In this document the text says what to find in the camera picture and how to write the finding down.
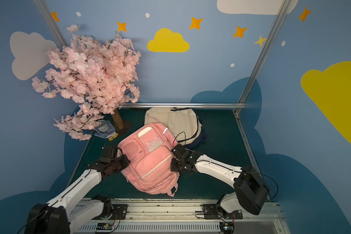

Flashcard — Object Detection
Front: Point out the pink backpack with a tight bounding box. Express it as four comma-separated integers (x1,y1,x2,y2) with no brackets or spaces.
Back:
118,123,179,197

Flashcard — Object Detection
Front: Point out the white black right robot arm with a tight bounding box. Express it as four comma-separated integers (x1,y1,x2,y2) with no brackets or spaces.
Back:
171,144,270,218

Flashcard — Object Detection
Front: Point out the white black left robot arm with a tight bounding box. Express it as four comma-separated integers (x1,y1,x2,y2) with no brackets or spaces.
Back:
23,146,130,234

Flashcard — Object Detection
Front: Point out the beige and navy backpack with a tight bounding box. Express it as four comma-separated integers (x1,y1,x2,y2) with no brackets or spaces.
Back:
144,107,207,150

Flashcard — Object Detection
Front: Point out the left green circuit board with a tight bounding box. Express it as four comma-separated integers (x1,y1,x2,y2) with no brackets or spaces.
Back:
95,223,115,234

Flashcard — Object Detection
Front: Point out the green circuit board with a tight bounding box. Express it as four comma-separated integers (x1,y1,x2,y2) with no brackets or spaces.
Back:
95,223,115,234
219,222,235,234

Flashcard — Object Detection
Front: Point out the right green circuit board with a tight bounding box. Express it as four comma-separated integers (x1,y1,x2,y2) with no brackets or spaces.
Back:
219,222,235,234

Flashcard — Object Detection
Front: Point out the pink artificial blossom tree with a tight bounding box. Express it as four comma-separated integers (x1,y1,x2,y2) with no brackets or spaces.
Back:
32,24,141,141

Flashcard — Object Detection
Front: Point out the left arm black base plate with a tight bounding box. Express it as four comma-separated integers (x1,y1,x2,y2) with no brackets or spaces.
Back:
101,204,128,220

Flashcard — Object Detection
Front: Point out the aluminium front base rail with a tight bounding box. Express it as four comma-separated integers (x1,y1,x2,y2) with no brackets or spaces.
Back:
74,199,290,234

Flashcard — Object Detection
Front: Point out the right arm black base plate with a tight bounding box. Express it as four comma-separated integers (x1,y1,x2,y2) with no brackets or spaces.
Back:
201,204,243,220

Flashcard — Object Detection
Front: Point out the aluminium back rail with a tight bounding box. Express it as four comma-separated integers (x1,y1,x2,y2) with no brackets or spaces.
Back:
122,102,246,109

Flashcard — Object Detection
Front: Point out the aluminium right side rail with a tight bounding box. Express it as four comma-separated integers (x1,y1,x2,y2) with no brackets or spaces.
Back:
233,109,271,202

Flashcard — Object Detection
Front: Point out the aluminium left corner post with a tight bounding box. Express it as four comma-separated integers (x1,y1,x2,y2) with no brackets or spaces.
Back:
33,0,67,47

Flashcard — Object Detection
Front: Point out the aluminium corner post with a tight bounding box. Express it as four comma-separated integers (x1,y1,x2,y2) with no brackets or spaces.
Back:
238,0,291,104
33,0,67,47

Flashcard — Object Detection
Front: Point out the aluminium right corner post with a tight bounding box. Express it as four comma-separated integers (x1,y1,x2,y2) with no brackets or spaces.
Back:
238,0,291,104

